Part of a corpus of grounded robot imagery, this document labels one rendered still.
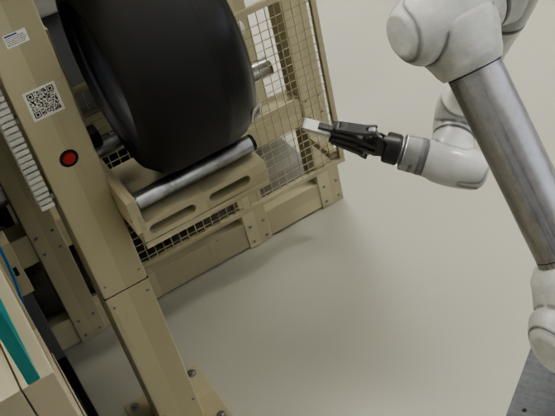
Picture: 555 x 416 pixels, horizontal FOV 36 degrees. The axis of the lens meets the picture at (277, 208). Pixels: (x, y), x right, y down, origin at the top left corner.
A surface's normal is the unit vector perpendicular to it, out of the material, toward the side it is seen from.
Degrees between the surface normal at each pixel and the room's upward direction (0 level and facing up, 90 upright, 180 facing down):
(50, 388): 90
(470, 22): 59
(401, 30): 83
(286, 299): 0
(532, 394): 0
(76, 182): 90
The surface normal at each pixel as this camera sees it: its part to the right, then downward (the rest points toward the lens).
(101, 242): 0.51, 0.48
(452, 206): -0.19, -0.75
